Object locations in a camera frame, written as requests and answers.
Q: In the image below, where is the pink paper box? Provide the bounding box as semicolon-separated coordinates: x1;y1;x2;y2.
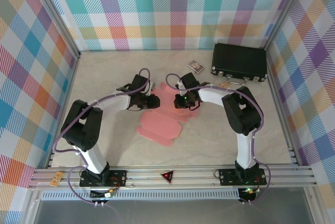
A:
136;82;201;148

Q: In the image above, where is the small purple card box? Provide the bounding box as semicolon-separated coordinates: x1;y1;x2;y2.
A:
187;60;205;74

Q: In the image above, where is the black hard case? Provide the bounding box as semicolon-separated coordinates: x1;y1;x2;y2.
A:
210;42;268;86

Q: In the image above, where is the red triangular warning sign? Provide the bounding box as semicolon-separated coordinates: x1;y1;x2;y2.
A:
160;170;175;184

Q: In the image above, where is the small black connector board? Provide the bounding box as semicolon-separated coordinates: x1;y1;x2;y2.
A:
238;187;260;201
90;189;116;200

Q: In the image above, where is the grey metal sheet panel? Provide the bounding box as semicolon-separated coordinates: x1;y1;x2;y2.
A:
31;199;315;224

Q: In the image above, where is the small wooden block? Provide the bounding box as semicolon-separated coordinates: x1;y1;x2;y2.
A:
51;171;63;187

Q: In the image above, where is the aluminium frame cross rail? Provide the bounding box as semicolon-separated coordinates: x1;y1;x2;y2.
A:
28;163;319;190

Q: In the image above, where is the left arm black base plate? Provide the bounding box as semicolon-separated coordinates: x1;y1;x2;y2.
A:
80;169;128;188

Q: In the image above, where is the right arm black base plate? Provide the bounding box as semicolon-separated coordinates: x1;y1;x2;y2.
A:
218;168;267;186

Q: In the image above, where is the aluminium frame side rail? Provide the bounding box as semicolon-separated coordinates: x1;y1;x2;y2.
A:
264;50;302;167
47;52;82;169

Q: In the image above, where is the grey slotted cable duct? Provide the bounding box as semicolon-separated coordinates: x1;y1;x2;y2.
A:
40;189;241;201

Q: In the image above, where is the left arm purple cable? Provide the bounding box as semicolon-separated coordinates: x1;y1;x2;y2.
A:
52;68;152;208

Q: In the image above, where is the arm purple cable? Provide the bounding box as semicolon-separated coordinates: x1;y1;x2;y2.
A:
52;68;152;208
166;73;273;205

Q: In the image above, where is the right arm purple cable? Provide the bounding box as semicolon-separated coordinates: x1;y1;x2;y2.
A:
166;73;273;205

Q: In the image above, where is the aluminium frame post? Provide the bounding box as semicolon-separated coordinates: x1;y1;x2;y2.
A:
263;0;312;54
26;0;81;60

